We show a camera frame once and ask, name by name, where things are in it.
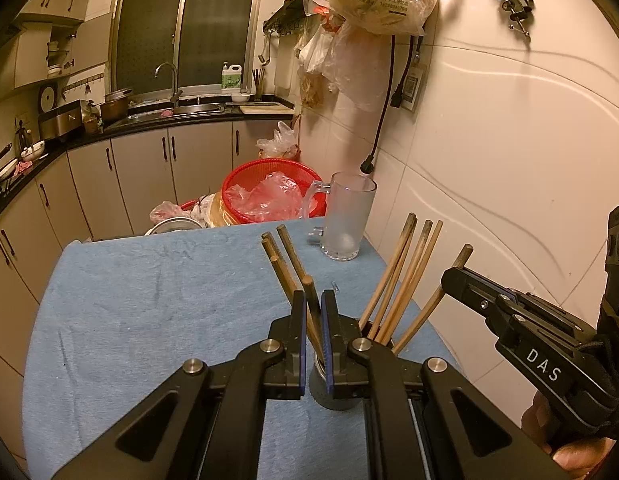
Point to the wall socket box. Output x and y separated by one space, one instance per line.
412 90

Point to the small wall cabinet with shelf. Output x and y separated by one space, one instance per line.
89 45

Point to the kitchen window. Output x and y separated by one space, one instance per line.
189 25

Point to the person's right hand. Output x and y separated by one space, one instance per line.
564 445

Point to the wooden cutting board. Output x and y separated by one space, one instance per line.
267 108

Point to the white plastic bag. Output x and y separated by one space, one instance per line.
279 142

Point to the copper pot with lid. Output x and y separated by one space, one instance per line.
114 109

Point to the steel countertop appliance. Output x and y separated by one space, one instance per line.
59 122

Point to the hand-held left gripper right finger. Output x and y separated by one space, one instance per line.
329 350

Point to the dark utensil caddy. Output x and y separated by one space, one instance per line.
258 85

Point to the round kitchen scale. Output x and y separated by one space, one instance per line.
48 98

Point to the pink plastic bag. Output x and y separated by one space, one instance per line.
169 212

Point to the black chopstick holder cup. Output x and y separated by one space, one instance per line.
317 385

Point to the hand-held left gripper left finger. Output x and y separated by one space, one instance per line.
299 350

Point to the chrome faucet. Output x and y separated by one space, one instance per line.
174 85

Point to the bunch of wooden chopsticks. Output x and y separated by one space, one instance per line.
424 310

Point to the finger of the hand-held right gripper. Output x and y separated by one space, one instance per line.
469 292

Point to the pink cloth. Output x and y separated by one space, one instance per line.
23 167

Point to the slim wooden chopstick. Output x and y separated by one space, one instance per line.
312 305

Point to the green detergent jug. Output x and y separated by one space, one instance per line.
232 79

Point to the blue cloth table cover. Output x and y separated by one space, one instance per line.
139 310

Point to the clear plastic bag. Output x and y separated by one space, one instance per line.
264 197

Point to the beige lower kitchen cabinets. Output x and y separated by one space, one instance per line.
139 180

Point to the steel sink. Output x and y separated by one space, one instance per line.
179 110

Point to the steel basin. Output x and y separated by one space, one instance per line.
174 225

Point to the frosted glass mug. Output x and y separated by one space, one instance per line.
347 220

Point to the black wok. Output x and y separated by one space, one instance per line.
0 162

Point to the red plastic basket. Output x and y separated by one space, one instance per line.
249 170

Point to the tan plastic basin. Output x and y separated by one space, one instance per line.
217 212

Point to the black wall rack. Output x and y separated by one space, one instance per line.
284 12

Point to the small white dish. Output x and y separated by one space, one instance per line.
32 151

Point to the black kitchen countertop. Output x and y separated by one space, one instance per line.
64 146

